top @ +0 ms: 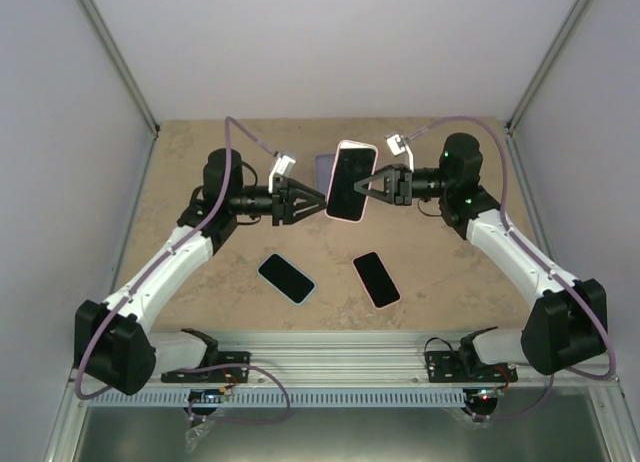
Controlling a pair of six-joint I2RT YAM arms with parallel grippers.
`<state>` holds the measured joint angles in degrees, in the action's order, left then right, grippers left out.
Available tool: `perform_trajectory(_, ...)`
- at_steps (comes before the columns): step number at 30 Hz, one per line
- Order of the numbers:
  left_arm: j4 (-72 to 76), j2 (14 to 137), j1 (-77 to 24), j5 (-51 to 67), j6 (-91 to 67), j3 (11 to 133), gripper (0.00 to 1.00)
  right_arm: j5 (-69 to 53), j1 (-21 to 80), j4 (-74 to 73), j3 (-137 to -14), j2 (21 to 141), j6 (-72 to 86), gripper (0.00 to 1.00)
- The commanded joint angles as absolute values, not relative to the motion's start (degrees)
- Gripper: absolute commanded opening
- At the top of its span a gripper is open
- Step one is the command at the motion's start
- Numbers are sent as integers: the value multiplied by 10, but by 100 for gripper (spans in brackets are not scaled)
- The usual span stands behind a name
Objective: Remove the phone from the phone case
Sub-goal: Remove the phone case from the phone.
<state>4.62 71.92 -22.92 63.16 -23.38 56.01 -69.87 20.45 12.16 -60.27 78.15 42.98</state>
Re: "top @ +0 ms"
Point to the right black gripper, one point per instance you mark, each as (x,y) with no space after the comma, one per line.
(398,186)

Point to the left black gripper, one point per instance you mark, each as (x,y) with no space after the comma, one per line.
(285,211)

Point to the lavender phone case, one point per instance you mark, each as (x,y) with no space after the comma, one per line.
(323,167)

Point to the phone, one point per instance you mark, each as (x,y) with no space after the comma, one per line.
(286,278)
(376,280)
(354,162)

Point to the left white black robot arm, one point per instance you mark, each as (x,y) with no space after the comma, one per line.
(202,229)

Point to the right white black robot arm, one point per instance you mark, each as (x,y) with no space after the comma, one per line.
(567,322)

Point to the phone in light blue case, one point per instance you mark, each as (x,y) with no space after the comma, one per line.
(286,278)

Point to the phone in pale pink case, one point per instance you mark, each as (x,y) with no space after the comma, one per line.
(376,280)

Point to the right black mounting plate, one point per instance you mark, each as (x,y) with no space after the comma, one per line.
(444,367)

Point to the left circuit board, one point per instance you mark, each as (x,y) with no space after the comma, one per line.
(211,396)

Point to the circuit board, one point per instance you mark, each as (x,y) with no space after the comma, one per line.
(211,396)
(489,393)

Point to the right circuit board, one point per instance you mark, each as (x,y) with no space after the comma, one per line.
(489,393)

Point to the clear plastic bag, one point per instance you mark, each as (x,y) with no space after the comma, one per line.
(196,432)

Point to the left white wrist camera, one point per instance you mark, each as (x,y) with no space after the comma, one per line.
(282,166)

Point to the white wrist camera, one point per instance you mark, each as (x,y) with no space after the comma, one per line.
(282,166)
(399,146)

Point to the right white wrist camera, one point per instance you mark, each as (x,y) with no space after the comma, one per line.
(399,146)

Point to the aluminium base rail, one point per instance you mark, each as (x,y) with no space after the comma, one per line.
(340,357)

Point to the left aluminium frame post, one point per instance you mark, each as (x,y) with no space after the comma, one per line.
(116,58)

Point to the aluminium frame post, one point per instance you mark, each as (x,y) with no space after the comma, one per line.
(561,40)
(116,58)

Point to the right aluminium frame post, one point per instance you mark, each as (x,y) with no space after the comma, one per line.
(561,40)

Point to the grey slotted cable duct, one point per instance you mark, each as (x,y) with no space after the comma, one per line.
(270,397)

